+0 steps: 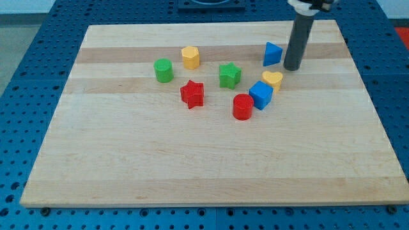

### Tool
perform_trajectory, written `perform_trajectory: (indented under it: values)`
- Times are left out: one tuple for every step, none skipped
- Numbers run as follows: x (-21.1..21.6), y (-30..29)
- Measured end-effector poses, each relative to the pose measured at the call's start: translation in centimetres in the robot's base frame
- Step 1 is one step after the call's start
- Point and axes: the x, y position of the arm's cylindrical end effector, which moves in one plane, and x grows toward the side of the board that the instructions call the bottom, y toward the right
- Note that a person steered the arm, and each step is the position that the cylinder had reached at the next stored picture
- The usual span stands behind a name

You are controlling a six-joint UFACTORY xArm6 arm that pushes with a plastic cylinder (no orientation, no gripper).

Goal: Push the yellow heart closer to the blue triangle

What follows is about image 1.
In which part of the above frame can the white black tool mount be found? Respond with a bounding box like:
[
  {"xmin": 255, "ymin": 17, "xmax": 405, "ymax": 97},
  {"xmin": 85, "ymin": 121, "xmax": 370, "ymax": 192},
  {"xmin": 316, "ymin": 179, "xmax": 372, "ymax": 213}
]
[{"xmin": 287, "ymin": 0, "xmax": 339, "ymax": 16}]

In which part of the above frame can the green star block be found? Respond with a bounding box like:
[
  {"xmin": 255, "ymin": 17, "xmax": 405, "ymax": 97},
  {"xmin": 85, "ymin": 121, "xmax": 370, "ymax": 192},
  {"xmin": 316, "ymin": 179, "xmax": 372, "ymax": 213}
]
[{"xmin": 219, "ymin": 63, "xmax": 242, "ymax": 89}]

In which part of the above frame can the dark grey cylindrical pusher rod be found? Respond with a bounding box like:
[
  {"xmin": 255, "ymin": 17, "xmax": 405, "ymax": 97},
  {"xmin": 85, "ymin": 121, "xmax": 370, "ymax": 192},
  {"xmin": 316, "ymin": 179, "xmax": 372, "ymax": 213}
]
[{"xmin": 283, "ymin": 13, "xmax": 314, "ymax": 71}]

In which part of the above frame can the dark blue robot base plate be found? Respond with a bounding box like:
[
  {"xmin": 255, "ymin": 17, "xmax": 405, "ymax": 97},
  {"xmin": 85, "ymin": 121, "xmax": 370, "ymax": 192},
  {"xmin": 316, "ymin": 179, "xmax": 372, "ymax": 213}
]
[{"xmin": 176, "ymin": 0, "xmax": 246, "ymax": 11}]

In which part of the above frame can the red star block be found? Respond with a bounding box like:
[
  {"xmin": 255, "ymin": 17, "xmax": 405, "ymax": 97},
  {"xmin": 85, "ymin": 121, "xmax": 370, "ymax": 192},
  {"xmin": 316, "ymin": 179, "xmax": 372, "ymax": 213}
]
[{"xmin": 180, "ymin": 80, "xmax": 204, "ymax": 109}]

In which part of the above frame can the green cylinder block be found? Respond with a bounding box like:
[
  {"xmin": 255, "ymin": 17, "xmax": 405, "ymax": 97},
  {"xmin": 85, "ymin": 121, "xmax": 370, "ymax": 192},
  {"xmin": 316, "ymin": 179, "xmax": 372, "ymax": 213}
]
[{"xmin": 153, "ymin": 58, "xmax": 174, "ymax": 83}]

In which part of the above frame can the blue cube block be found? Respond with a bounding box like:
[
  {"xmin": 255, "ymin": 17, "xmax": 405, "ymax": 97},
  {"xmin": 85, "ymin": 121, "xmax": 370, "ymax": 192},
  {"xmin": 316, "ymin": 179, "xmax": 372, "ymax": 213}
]
[{"xmin": 249, "ymin": 80, "xmax": 274, "ymax": 110}]

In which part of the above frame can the blue triangle block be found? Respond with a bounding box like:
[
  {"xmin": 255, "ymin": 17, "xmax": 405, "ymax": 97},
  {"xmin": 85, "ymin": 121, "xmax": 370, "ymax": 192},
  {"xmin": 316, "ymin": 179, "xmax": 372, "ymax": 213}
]
[{"xmin": 263, "ymin": 42, "xmax": 282, "ymax": 66}]

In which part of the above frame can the red cylinder block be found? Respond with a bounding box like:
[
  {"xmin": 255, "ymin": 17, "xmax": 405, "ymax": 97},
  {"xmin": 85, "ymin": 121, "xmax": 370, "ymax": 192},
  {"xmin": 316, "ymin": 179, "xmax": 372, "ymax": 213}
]
[{"xmin": 233, "ymin": 94, "xmax": 254, "ymax": 121}]

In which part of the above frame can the yellow heart block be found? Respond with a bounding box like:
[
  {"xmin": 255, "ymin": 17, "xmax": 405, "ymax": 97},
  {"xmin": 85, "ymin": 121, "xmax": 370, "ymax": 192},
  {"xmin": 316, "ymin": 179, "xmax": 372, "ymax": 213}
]
[{"xmin": 261, "ymin": 71, "xmax": 283, "ymax": 93}]

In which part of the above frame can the wooden board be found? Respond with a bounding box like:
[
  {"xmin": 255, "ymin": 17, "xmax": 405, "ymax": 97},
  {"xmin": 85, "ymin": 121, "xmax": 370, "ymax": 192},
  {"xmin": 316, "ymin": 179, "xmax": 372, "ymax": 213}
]
[{"xmin": 20, "ymin": 20, "xmax": 408, "ymax": 208}]

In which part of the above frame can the yellow hexagon block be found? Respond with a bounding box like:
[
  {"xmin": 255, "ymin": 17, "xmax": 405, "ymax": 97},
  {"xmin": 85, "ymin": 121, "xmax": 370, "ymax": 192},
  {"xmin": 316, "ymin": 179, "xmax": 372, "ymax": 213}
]
[{"xmin": 181, "ymin": 46, "xmax": 200, "ymax": 70}]

